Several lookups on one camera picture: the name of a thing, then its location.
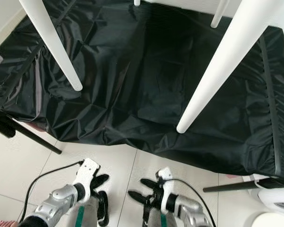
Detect bare person foot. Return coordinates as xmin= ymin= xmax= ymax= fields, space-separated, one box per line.
xmin=0 ymin=220 xmax=19 ymax=227

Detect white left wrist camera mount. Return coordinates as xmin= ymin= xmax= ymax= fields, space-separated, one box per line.
xmin=73 ymin=157 xmax=100 ymax=194

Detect black cloth table cover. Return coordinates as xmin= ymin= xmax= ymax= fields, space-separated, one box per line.
xmin=0 ymin=0 xmax=284 ymax=175

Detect grey left robot leg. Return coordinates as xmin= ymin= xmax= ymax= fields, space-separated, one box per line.
xmin=76 ymin=199 xmax=110 ymax=227

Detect black metal table leg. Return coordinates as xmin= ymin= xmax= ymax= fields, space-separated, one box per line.
xmin=9 ymin=118 xmax=63 ymax=155
xmin=203 ymin=179 xmax=275 ymax=192

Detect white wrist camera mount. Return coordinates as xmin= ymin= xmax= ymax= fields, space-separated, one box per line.
xmin=158 ymin=166 xmax=175 ymax=211
xmin=73 ymin=157 xmax=100 ymax=194

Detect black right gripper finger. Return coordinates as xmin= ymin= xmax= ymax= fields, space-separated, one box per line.
xmin=127 ymin=189 xmax=155 ymax=205
xmin=140 ymin=177 xmax=162 ymax=191

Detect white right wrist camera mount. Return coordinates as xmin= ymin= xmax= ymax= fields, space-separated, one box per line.
xmin=158 ymin=166 xmax=175 ymax=211

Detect white dome-shaped appliance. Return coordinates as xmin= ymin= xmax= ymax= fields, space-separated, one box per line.
xmin=248 ymin=174 xmax=284 ymax=211

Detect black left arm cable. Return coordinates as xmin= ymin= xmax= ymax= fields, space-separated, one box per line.
xmin=21 ymin=160 xmax=85 ymax=223

